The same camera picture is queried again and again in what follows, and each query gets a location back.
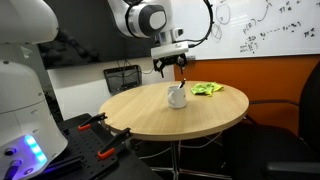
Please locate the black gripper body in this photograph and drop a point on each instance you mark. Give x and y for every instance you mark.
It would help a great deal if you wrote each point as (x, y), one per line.
(170, 61)

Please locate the grey marker pen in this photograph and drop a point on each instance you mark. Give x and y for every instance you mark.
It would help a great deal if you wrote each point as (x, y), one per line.
(182, 83)

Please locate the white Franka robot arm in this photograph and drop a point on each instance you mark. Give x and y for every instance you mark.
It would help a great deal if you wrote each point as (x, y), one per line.
(23, 86)

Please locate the white ceramic mug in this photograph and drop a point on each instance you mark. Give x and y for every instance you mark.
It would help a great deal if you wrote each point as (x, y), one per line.
(176, 98)

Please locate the grey whiteboard tray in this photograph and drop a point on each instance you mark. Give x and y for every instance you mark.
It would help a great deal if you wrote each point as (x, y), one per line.
(191, 57)

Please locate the green yellow crumpled cloth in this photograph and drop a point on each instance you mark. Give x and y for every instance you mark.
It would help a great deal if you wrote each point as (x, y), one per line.
(205, 88)

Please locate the round wooden table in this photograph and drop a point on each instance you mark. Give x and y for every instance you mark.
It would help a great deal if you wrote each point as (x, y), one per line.
(150, 116)

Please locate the black clamp with orange tip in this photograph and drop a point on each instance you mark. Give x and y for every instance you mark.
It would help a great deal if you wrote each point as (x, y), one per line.
(115, 142)
(91, 121)

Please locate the metal table leg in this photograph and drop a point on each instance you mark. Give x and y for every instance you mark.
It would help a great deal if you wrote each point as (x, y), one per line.
(175, 160)

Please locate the whiteboard with writing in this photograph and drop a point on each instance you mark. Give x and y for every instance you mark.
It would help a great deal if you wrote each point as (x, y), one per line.
(283, 26)

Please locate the black office chair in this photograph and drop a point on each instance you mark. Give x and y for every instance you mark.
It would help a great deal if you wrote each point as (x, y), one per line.
(283, 150)

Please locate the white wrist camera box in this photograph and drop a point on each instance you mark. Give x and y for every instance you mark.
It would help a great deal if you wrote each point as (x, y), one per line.
(168, 50)

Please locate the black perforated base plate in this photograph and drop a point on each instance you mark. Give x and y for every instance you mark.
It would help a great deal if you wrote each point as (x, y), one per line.
(83, 146)

